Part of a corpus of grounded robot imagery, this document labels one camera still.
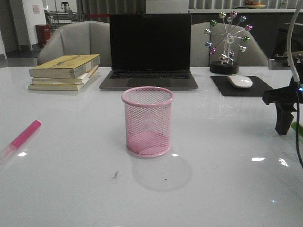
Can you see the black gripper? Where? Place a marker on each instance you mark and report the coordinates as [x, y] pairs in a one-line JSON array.
[[284, 99]]

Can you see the green highlighter pen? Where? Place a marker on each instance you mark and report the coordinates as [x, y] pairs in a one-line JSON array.
[[294, 126]]

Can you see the pink highlighter pen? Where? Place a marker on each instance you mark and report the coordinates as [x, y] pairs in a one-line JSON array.
[[18, 141]]

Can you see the pink mesh pen holder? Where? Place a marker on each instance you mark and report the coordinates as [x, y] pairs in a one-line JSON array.
[[147, 120]]

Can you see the black mouse pad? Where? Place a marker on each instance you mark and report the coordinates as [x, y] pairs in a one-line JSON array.
[[226, 89]]

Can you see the white computer mouse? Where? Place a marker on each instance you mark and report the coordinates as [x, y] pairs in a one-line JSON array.
[[239, 81]]

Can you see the ferris wheel desk ornament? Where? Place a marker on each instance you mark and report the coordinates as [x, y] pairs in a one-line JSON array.
[[228, 36]]

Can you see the right grey armchair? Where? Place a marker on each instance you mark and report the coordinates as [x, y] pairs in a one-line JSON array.
[[199, 55]]

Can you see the grey armchair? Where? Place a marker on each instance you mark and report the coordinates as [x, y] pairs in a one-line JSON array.
[[199, 55], [88, 37]]

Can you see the fruit bowl on counter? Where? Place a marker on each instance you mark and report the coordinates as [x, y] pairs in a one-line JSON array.
[[253, 4]]

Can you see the grey laptop black screen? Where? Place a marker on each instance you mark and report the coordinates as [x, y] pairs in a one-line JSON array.
[[150, 50]]

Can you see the middle yellow book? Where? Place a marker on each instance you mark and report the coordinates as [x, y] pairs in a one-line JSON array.
[[82, 79]]

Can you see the yellow book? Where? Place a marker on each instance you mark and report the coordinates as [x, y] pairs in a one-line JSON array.
[[66, 67], [82, 79], [57, 87]]

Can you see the left grey armchair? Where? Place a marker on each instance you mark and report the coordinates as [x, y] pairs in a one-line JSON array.
[[88, 37]]

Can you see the top yellow book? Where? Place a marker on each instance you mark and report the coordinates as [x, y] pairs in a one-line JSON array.
[[66, 67]]

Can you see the bottom yellow book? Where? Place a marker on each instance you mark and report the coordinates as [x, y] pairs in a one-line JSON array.
[[57, 87]]

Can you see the red trash bin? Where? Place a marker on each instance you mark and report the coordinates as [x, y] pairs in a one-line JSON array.
[[43, 34]]

